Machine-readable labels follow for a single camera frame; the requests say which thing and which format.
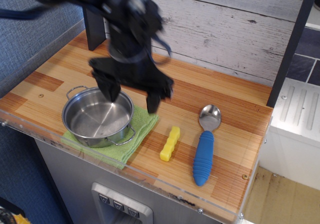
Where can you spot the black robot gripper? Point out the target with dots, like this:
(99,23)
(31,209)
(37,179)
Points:
(137,71)

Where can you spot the silver metal pan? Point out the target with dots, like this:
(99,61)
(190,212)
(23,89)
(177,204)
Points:
(95,121)

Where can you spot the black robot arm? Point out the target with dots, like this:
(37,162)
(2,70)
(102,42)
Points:
(132,25)

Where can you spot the green folded cloth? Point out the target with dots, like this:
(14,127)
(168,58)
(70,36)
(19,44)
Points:
(117,156)

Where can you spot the yellow plastic toy block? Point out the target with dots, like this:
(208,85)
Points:
(169,146)

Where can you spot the silver button control panel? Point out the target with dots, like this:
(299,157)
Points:
(114,207)

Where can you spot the clear acrylic table guard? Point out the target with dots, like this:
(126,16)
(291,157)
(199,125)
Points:
(159,173)

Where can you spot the yellow object bottom left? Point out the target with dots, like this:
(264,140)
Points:
(8,217)

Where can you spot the white ridged cabinet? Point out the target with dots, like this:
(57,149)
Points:
(291,144)

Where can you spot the blue handled metal spoon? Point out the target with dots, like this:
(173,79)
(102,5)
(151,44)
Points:
(209,120)

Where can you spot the dark left vertical post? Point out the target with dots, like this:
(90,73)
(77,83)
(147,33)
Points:
(95,29)

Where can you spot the dark vertical post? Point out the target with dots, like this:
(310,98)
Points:
(297,31)
(95,29)

